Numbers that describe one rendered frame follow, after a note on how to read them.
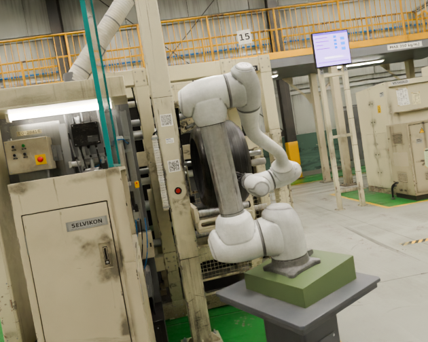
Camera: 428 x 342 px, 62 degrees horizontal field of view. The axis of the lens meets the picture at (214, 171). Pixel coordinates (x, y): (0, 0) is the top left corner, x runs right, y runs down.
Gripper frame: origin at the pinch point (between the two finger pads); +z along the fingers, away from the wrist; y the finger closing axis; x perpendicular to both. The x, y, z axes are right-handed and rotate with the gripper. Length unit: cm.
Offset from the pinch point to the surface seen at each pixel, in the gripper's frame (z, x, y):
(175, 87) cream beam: 58, -57, 21
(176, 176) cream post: 23.6, -0.8, 32.9
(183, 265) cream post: 16, 56, 38
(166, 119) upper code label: 28, -37, 33
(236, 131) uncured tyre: 13.5, -23.7, -6.4
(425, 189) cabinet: 262, 133, -376
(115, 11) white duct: 67, -112, 53
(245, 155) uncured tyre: 5.3, -10.0, -7.8
